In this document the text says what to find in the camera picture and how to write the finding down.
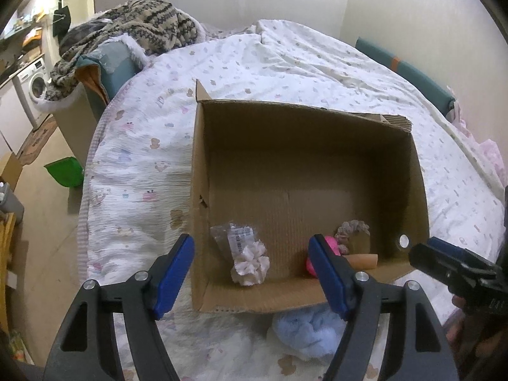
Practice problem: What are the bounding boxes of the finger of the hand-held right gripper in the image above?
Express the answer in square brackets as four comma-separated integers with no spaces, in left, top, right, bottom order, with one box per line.
[428,236,498,271]
[409,242,465,286]

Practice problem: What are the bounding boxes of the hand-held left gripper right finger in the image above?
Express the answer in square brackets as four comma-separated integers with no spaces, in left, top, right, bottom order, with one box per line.
[307,233,461,381]

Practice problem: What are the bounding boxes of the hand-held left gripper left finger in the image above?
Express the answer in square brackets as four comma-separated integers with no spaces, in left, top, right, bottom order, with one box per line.
[42,233,196,381]

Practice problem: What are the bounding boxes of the bright pink soft toy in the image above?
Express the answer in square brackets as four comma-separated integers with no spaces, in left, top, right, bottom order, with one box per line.
[305,235,348,279]

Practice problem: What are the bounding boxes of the beige soft cylinder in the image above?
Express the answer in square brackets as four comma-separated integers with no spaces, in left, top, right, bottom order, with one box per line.
[344,253,378,272]

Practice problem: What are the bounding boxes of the translucent beige disc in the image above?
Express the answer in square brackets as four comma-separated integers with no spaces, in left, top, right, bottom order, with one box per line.
[349,231,377,255]

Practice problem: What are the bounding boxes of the pale rope ring toy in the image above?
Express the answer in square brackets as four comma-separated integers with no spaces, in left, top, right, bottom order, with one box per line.
[337,220,371,255]

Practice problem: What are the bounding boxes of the light blue fluffy cloth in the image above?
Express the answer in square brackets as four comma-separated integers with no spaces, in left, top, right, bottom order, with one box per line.
[270,307,350,360]

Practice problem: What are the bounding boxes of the clear plastic packet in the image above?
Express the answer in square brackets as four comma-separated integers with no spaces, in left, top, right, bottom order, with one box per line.
[210,223,258,263]

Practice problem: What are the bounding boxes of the white fabric scrunchie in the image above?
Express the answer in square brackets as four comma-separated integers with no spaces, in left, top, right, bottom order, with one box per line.
[231,240,271,286]

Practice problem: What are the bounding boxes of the person's right hand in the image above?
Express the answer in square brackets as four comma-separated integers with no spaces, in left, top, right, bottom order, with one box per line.
[452,296,508,366]

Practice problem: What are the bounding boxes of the pink frilly cloth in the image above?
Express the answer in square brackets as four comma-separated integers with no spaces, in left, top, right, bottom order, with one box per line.
[446,85,508,191]

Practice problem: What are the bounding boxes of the yellow wooden rack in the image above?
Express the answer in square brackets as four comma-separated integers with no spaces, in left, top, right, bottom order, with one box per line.
[0,212,18,326]

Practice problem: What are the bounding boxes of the teal headboard cushion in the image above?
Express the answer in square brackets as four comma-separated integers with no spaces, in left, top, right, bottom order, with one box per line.
[355,37,455,112]

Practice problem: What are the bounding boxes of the grey bin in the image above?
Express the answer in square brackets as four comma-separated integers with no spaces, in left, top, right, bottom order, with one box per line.
[0,183,24,215]

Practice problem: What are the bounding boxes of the beige storage box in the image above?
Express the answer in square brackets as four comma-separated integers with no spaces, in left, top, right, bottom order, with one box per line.
[53,91,100,163]

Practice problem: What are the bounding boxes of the brown patterned floor rug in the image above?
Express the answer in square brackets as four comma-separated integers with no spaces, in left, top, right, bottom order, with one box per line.
[16,115,58,165]

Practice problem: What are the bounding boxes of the small cardboard box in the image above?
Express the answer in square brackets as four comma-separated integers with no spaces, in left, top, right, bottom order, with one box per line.
[0,153,24,191]

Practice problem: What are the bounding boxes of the teal and orange pillow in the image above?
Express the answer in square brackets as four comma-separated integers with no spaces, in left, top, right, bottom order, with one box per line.
[75,42,139,104]

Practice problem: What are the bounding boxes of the white kitchen cabinets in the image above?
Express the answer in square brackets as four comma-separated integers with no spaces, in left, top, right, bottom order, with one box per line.
[0,75,34,155]

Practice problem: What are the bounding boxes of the white washing machine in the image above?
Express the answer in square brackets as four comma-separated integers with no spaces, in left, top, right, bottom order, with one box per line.
[14,59,54,128]

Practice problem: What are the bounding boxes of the brown patterned knitted blanket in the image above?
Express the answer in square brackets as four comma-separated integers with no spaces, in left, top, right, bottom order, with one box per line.
[44,0,199,102]

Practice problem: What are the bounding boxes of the black garment on hanger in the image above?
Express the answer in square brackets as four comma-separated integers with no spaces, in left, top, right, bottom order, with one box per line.
[53,5,71,38]

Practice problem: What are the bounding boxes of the cluttered kitchen shelf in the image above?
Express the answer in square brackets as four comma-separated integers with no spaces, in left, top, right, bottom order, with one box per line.
[0,12,54,64]

